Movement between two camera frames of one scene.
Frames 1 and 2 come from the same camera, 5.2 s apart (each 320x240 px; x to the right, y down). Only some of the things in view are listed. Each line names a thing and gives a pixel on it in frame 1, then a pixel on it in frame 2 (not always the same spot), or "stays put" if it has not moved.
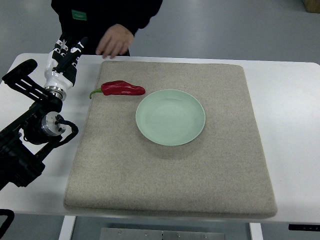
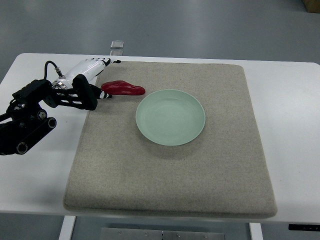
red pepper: [119, 87] stays put
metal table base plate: [130, 234] stays put
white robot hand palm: [52, 78] → [90, 68]
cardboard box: [312, 6] stays put
